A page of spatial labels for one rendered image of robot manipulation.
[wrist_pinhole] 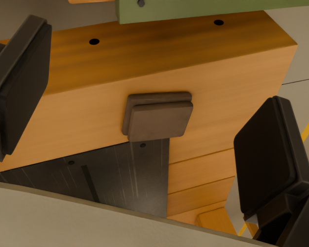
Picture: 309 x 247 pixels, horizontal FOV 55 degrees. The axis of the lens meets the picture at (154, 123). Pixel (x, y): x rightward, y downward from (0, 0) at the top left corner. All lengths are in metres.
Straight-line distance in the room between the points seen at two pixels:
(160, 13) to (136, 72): 0.08
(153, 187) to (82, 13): 0.90
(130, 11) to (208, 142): 0.34
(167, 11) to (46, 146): 0.27
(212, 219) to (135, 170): 0.43
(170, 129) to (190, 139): 0.14
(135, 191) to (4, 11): 0.95
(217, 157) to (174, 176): 0.11
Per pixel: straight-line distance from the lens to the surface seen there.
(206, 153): 0.66
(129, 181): 0.62
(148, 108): 0.42
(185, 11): 0.40
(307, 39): 2.03
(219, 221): 0.96
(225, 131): 0.62
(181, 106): 0.43
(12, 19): 1.38
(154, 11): 0.39
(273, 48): 0.49
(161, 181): 0.65
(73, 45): 0.48
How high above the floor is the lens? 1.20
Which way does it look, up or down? 38 degrees down
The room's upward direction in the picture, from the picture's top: 159 degrees clockwise
